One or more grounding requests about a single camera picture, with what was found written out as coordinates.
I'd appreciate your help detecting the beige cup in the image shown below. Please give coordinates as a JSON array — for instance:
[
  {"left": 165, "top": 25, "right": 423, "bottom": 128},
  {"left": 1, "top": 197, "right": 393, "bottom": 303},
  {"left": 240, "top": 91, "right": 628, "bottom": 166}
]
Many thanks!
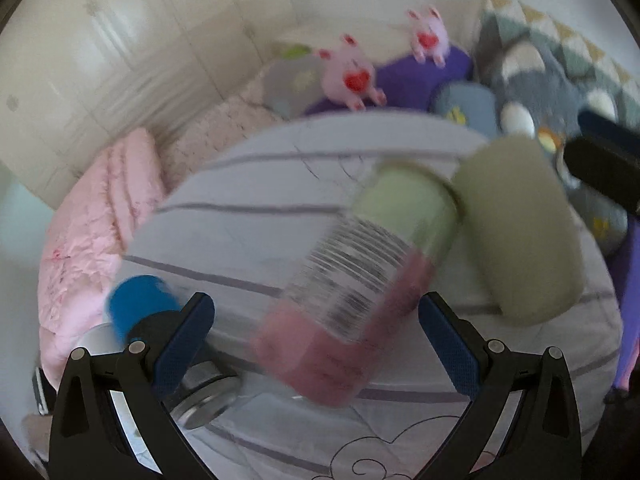
[{"left": 452, "top": 136, "right": 585, "bottom": 325}]

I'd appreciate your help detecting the triangle pattern cushion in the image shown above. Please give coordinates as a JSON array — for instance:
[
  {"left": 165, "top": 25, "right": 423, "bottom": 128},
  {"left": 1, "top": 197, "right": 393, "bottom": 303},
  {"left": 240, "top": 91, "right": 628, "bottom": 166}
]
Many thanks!
[{"left": 474, "top": 0, "right": 639, "bottom": 131}]

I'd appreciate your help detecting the grey blue plush toy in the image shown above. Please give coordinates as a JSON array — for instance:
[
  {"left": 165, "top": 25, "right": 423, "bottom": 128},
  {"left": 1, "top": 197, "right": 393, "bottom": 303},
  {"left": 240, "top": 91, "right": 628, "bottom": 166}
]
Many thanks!
[{"left": 432, "top": 40, "right": 628, "bottom": 256}]

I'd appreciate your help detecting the blue and black metal can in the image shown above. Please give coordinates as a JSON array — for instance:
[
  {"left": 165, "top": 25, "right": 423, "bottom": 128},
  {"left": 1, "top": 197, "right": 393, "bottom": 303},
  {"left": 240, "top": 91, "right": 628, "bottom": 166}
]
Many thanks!
[{"left": 100, "top": 275, "right": 241, "bottom": 430}]

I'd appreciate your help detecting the folded pink quilt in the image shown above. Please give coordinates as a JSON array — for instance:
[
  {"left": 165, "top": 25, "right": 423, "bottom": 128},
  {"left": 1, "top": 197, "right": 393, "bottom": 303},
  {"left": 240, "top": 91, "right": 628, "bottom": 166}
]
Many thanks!
[{"left": 37, "top": 128, "right": 166, "bottom": 388}]

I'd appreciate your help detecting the right pink plush bunny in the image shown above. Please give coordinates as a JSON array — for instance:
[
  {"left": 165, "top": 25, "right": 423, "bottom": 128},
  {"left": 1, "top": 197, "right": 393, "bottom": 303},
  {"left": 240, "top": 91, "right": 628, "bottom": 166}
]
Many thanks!
[{"left": 407, "top": 6, "right": 450, "bottom": 68}]

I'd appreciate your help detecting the pink plush bunny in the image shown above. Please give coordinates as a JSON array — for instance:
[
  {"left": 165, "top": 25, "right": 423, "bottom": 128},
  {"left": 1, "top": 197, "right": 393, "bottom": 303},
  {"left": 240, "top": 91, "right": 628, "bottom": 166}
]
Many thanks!
[
  {"left": 314, "top": 34, "right": 387, "bottom": 112},
  {"left": 407, "top": 6, "right": 450, "bottom": 68}
]

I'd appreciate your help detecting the purple pillow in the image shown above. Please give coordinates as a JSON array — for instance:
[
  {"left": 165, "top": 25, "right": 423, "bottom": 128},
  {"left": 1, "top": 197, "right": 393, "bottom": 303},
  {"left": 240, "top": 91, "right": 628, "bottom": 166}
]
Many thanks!
[{"left": 305, "top": 48, "right": 473, "bottom": 116}]

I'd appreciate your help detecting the white headboard box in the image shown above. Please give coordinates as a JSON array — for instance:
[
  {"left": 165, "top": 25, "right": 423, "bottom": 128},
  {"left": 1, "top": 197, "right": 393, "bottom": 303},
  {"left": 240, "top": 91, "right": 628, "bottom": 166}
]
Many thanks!
[{"left": 272, "top": 18, "right": 411, "bottom": 66}]

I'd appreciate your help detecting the left pink plush bunny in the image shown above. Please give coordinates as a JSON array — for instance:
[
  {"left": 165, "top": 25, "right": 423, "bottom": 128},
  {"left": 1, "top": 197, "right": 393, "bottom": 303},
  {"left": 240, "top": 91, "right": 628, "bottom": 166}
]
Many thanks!
[{"left": 314, "top": 34, "right": 387, "bottom": 112}]

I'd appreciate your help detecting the heart pattern bed sheet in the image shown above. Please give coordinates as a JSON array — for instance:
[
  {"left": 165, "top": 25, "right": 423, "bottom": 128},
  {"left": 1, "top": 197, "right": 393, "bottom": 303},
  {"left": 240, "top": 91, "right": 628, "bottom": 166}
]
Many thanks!
[{"left": 158, "top": 64, "right": 282, "bottom": 192}]

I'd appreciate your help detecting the grey cushion with green spot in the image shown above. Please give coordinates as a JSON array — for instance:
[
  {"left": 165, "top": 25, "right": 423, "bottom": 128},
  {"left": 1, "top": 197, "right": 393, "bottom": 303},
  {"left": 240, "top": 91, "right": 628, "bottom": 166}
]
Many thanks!
[{"left": 262, "top": 44, "right": 324, "bottom": 120}]

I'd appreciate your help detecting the white wardrobe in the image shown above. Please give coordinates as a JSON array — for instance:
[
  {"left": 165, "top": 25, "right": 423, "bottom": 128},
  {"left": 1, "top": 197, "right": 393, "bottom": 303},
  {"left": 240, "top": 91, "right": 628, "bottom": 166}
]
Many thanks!
[{"left": 1, "top": 0, "right": 296, "bottom": 208}]

